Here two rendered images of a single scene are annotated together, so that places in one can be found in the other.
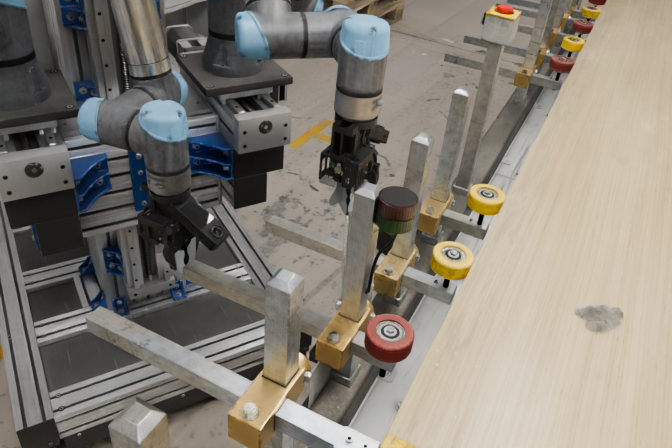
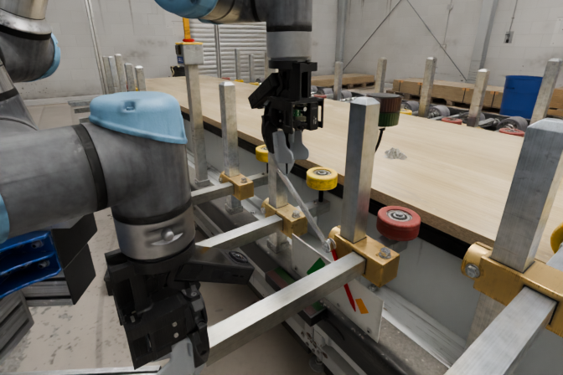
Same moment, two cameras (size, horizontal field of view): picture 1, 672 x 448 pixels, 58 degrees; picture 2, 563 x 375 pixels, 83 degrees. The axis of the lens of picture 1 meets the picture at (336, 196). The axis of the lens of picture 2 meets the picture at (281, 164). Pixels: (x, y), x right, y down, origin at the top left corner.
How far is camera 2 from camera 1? 89 cm
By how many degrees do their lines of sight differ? 54
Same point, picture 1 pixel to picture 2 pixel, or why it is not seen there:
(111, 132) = (51, 183)
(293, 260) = (49, 362)
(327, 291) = (109, 351)
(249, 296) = (296, 298)
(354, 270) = (364, 187)
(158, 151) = (173, 166)
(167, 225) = (184, 301)
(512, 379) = (446, 189)
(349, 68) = not seen: outside the picture
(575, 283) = not seen: hidden behind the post
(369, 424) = not seen: hidden behind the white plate
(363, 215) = (372, 125)
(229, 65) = not seen: outside the picture
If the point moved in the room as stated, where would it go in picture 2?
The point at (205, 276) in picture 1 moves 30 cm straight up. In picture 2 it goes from (240, 330) to (225, 108)
